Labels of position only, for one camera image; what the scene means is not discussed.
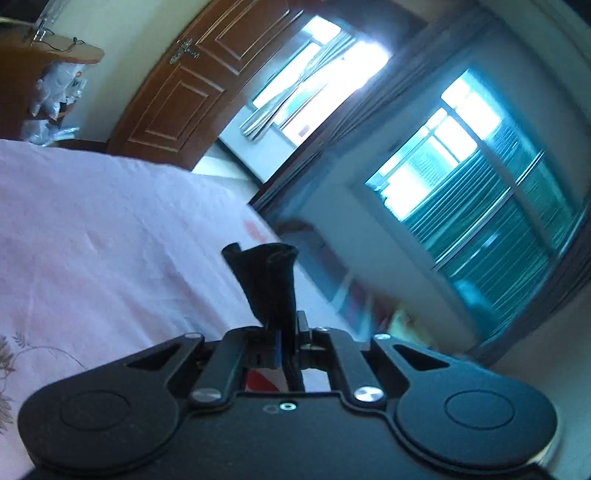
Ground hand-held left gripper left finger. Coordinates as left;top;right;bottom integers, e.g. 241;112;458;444
124;325;283;409

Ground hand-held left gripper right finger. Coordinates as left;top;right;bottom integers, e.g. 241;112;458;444
294;311;452;403

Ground black cloth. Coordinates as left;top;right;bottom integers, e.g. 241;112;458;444
222;242;305;393

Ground teal bedroom window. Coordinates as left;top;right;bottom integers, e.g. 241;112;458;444
365;69;578;333

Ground pink floral bed sheet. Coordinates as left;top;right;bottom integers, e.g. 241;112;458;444
0;138;370;467

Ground light striped curtain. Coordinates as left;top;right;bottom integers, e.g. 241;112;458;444
240;34;356;139

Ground bright hallway window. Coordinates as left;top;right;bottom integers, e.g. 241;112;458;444
252;16;393;144

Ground brown wooden door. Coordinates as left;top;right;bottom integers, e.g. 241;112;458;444
107;0;319;171

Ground white plastic bags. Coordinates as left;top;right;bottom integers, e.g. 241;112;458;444
23;62;88;144

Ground wooden shelf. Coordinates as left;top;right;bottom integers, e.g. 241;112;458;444
0;18;106;144

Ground metal door handle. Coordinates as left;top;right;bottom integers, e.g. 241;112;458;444
170;39;200;65

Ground thin black cable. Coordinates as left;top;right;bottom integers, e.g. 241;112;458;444
32;28;86;52

